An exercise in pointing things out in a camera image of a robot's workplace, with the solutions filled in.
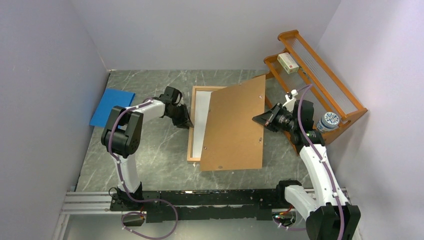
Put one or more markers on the white red small box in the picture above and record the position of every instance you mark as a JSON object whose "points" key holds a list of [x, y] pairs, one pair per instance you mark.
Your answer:
{"points": [[288, 63]]}

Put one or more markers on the blue paper sheet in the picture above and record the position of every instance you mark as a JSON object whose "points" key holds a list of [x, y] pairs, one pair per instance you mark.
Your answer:
{"points": [[110, 98]]}

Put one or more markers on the light wooden picture frame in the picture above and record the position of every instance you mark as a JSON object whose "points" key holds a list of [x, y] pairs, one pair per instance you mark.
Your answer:
{"points": [[192, 117]]}

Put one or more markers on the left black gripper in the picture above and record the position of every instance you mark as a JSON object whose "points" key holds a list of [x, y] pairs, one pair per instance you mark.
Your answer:
{"points": [[184, 122]]}

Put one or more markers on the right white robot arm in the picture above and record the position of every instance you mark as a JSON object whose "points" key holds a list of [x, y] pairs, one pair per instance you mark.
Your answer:
{"points": [[328, 215]]}

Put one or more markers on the blue white ceramic jar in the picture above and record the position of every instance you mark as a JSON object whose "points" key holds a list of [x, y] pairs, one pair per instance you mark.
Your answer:
{"points": [[328, 122]]}

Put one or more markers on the orange wooden shelf rack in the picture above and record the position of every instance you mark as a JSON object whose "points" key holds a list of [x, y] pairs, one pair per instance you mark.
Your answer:
{"points": [[328, 93]]}

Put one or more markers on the brown cardboard backing board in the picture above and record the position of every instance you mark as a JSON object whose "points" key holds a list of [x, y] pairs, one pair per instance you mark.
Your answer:
{"points": [[232, 140]]}

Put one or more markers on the aluminium rail frame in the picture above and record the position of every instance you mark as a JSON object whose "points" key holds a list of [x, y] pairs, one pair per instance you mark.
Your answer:
{"points": [[134, 224]]}

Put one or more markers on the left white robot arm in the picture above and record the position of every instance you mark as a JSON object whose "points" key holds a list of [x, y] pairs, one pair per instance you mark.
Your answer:
{"points": [[123, 130]]}

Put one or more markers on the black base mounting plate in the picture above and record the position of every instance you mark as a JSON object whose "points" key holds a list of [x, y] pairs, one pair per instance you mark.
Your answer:
{"points": [[170, 205]]}

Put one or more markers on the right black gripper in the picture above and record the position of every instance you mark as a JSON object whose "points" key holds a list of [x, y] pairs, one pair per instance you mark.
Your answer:
{"points": [[268, 118]]}

